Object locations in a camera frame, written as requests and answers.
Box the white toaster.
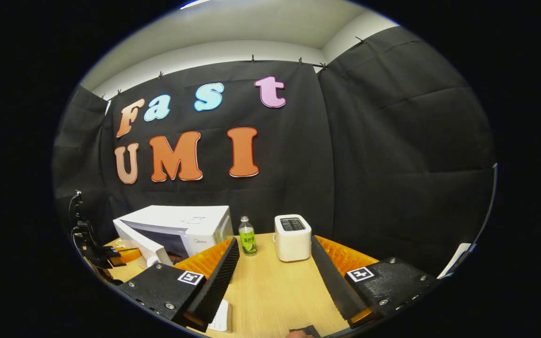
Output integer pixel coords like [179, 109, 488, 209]
[273, 214, 312, 262]

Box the black backdrop cloth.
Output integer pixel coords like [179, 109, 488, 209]
[52, 26, 496, 277]

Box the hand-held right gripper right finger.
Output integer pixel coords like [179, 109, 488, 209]
[310, 235, 439, 329]

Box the green drink bottle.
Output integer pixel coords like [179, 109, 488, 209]
[238, 216, 257, 256]

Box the white microwave oven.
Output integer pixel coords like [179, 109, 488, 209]
[113, 205, 234, 269]

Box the white rectangular tray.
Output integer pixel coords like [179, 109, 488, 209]
[207, 299, 233, 334]

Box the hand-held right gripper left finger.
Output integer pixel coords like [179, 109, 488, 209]
[116, 236, 241, 332]

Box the black cable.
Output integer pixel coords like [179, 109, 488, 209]
[458, 162, 499, 269]

